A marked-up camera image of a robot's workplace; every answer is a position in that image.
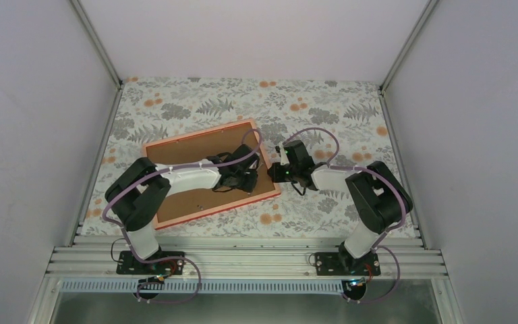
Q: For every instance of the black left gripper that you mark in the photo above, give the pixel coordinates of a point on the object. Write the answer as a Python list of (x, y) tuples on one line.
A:
[(248, 187)]

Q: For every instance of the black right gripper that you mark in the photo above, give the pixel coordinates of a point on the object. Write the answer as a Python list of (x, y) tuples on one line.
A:
[(273, 173)]

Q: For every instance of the red picture frame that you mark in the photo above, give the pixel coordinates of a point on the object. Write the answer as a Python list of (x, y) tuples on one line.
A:
[(191, 196)]

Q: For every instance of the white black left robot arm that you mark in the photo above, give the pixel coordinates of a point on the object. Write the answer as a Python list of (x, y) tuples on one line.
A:
[(135, 197)]

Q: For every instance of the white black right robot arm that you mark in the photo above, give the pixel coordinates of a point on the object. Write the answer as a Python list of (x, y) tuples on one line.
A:
[(379, 199)]

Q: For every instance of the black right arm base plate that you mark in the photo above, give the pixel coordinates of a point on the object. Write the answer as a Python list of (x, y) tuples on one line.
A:
[(343, 264)]

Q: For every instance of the grey slotted cable duct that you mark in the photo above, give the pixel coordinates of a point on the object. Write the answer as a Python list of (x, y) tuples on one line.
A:
[(206, 286)]

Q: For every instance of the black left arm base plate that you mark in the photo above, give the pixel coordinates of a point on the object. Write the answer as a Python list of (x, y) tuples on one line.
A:
[(128, 264)]

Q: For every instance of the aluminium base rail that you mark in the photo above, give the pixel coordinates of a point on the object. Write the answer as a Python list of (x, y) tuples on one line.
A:
[(245, 258)]

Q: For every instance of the aluminium corner post left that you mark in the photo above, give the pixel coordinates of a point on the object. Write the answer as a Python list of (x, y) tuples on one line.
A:
[(96, 42)]

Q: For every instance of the aluminium corner post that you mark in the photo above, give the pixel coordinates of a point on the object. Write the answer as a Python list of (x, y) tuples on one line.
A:
[(417, 29), (96, 42)]

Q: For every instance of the aluminium corner post right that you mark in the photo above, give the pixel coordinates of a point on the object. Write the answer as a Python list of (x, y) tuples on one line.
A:
[(417, 29)]

